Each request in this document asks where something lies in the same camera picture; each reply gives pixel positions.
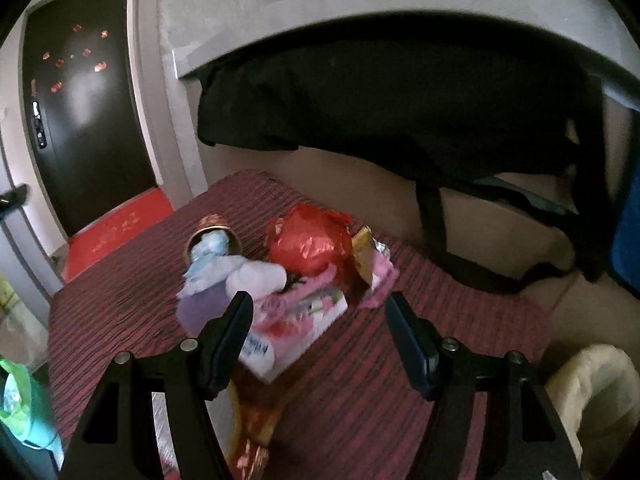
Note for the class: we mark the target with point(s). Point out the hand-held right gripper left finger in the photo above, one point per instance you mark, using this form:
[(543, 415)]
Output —
[(234, 332)]

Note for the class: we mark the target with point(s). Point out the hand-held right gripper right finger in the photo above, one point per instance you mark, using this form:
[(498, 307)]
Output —
[(406, 332)]

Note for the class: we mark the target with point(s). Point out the lavender cloth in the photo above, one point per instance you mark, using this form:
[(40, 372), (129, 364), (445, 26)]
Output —
[(197, 310)]

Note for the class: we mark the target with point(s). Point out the pink cloth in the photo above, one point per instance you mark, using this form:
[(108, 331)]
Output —
[(381, 280)]

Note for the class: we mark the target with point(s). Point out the white tissue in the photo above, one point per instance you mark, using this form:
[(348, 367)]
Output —
[(255, 275)]

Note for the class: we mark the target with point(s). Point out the white and pink box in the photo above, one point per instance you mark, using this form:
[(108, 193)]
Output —
[(295, 325)]

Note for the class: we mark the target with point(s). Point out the light blue face mask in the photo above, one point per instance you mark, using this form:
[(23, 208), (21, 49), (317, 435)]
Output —
[(202, 265)]

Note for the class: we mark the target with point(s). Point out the yellow snack wrapper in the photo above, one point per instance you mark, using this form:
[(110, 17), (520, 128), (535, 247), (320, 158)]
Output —
[(365, 255)]

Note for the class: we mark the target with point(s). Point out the round gold tin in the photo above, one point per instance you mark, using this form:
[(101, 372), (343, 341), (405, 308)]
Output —
[(220, 235)]

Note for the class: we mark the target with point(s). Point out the orange-red cloth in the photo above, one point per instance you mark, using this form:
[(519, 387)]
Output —
[(307, 240)]

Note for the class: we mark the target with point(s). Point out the red plaid blanket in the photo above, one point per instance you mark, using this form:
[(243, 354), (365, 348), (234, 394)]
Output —
[(350, 410)]

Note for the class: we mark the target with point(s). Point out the gold and red packet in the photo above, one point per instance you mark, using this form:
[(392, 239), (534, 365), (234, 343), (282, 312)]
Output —
[(252, 435)]

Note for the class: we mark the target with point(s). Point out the red doormat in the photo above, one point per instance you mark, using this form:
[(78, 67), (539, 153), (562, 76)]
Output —
[(117, 227)]

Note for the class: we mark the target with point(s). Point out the green plastic bag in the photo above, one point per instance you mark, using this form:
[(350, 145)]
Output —
[(25, 405)]

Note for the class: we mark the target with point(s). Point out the black cloth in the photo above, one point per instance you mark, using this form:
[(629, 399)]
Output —
[(400, 110)]

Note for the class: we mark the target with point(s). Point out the blue fabric bag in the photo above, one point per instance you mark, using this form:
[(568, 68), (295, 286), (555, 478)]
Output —
[(629, 230)]

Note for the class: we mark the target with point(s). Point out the black entrance door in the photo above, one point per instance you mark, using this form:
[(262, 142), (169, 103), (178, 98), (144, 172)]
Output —
[(90, 110)]

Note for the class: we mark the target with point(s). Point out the white ledge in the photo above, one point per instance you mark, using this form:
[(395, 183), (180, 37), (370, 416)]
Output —
[(400, 5)]

